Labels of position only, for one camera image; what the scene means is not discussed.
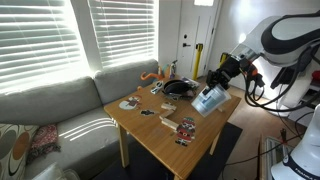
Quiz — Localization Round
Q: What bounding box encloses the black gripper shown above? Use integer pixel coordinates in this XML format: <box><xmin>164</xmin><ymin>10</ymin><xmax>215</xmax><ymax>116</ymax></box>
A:
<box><xmin>205</xmin><ymin>58</ymin><xmax>246</xmax><ymax>92</ymax></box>

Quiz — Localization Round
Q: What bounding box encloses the black frying pan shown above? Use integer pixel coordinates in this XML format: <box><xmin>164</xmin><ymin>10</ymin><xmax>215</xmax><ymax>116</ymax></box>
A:
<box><xmin>162</xmin><ymin>78</ymin><xmax>197</xmax><ymax>98</ymax></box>

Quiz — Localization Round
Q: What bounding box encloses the colourful small toy figure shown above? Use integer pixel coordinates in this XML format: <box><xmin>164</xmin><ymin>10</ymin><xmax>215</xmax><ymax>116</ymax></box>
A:
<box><xmin>167</xmin><ymin>59</ymin><xmax>178</xmax><ymax>80</ymax></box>

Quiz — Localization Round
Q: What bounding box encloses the light wooden block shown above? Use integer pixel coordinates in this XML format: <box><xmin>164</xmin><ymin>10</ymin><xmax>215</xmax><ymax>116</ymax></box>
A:
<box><xmin>161</xmin><ymin>118</ymin><xmax>180</xmax><ymax>131</ymax></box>
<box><xmin>161</xmin><ymin>101</ymin><xmax>178</xmax><ymax>112</ymax></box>

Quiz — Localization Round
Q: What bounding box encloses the white door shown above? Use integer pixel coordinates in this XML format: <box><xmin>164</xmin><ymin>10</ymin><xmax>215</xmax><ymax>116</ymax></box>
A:
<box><xmin>175</xmin><ymin>0</ymin><xmax>222</xmax><ymax>80</ymax></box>

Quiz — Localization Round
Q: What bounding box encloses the dark rug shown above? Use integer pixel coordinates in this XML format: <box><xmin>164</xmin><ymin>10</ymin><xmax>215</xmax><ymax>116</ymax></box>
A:
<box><xmin>93</xmin><ymin>121</ymin><xmax>244</xmax><ymax>180</ymax></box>

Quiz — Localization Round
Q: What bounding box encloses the orange octopus toy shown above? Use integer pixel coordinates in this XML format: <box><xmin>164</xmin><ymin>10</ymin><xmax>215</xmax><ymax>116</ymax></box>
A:
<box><xmin>136</xmin><ymin>64</ymin><xmax>168</xmax><ymax>92</ymax></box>

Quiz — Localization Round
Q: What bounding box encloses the small black paper cutout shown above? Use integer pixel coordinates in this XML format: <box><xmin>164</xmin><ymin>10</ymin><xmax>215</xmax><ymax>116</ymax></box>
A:
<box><xmin>139</xmin><ymin>108</ymin><xmax>156</xmax><ymax>117</ymax></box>

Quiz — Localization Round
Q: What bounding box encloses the wooden table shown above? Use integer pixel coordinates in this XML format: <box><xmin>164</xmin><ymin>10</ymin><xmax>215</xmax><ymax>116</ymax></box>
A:
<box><xmin>103</xmin><ymin>78</ymin><xmax>242</xmax><ymax>180</ymax></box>

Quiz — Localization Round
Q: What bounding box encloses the snowman paper cutout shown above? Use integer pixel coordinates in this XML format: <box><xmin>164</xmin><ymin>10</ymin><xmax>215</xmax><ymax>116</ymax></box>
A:
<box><xmin>118</xmin><ymin>94</ymin><xmax>143</xmax><ymax>111</ymax></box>

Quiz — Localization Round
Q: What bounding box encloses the white slatted floor rack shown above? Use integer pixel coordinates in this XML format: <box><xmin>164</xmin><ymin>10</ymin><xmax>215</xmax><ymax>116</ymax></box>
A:
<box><xmin>259</xmin><ymin>133</ymin><xmax>295</xmax><ymax>180</ymax></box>

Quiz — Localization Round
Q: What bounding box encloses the narrow white window blind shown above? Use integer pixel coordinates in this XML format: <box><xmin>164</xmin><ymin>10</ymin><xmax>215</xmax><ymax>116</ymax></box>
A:
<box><xmin>87</xmin><ymin>0</ymin><xmax>158</xmax><ymax>68</ymax></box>

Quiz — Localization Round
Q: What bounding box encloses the grey sofa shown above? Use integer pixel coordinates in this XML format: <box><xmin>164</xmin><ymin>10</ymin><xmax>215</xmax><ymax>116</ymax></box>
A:
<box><xmin>0</xmin><ymin>59</ymin><xmax>161</xmax><ymax>180</ymax></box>

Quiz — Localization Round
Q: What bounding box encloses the red patterned cloth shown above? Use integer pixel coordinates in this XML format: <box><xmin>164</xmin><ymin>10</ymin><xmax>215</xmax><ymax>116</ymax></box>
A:
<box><xmin>27</xmin><ymin>123</ymin><xmax>62</xmax><ymax>164</ymax></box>

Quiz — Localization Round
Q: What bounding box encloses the clear plastic container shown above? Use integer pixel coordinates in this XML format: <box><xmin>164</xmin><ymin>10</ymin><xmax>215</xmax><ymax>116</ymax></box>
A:
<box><xmin>31</xmin><ymin>162</ymin><xmax>81</xmax><ymax>180</ymax></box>

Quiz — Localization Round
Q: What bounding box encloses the wide white window blind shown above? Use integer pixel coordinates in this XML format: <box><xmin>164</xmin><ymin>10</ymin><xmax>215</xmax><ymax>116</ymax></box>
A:
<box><xmin>0</xmin><ymin>0</ymin><xmax>83</xmax><ymax>90</ymax></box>

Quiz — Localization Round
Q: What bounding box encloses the oval patterned pillow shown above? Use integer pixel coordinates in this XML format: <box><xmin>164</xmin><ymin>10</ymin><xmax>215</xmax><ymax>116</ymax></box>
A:
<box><xmin>0</xmin><ymin>123</ymin><xmax>38</xmax><ymax>180</ymax></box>

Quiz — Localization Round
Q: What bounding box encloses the short yellow post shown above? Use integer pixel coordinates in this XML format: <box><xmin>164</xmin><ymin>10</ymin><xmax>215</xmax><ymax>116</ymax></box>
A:
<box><xmin>219</xmin><ymin>51</ymin><xmax>230</xmax><ymax>69</ymax></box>

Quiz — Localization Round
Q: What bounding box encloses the tall yellow post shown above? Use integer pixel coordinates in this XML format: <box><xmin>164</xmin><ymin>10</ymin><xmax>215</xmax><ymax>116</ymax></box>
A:
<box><xmin>192</xmin><ymin>42</ymin><xmax>204</xmax><ymax>81</ymax></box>

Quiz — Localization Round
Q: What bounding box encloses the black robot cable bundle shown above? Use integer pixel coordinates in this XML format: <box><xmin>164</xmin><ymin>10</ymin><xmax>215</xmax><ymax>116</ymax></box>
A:
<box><xmin>244</xmin><ymin>43</ymin><xmax>320</xmax><ymax>113</ymax></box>

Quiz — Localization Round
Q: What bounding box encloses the black floor cable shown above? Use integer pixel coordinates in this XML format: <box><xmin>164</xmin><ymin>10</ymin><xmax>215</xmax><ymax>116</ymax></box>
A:
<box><xmin>223</xmin><ymin>128</ymin><xmax>288</xmax><ymax>168</ymax></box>

